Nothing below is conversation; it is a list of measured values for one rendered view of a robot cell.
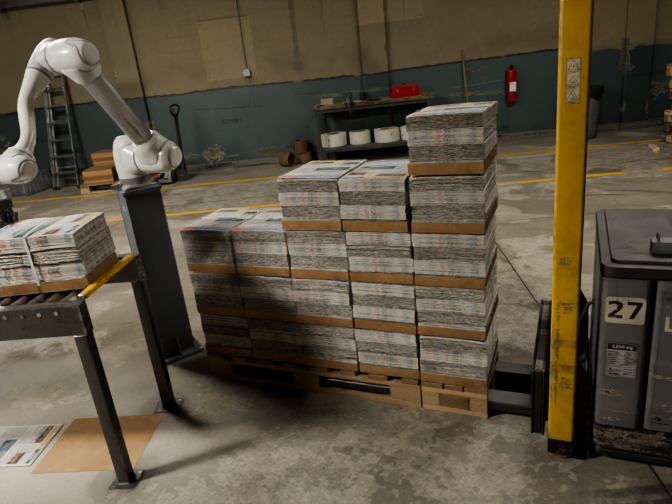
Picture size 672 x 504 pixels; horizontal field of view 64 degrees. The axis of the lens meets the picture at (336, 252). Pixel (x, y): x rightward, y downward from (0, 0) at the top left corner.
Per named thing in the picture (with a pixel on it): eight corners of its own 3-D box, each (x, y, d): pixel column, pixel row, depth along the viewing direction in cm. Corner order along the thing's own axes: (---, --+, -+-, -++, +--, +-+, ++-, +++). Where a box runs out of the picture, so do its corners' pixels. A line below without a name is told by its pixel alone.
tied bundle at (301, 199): (317, 207, 271) (311, 162, 263) (372, 207, 259) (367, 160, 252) (282, 231, 238) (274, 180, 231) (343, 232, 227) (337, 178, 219)
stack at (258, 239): (247, 340, 322) (223, 206, 294) (441, 363, 275) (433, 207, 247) (209, 375, 288) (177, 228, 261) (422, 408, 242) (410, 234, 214)
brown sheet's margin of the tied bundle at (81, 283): (118, 261, 230) (116, 252, 229) (90, 288, 203) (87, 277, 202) (82, 265, 231) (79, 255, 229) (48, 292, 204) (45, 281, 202)
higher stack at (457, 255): (439, 363, 275) (426, 104, 232) (500, 370, 263) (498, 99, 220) (420, 408, 242) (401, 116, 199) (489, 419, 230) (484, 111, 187)
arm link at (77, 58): (160, 156, 287) (193, 155, 278) (147, 179, 279) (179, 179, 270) (55, 31, 229) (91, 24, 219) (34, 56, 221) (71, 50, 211)
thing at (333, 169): (312, 162, 263) (312, 160, 263) (367, 160, 252) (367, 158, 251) (277, 179, 232) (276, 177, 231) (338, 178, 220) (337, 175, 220)
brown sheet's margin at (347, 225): (373, 206, 259) (372, 197, 257) (432, 206, 247) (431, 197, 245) (342, 230, 227) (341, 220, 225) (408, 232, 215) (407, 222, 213)
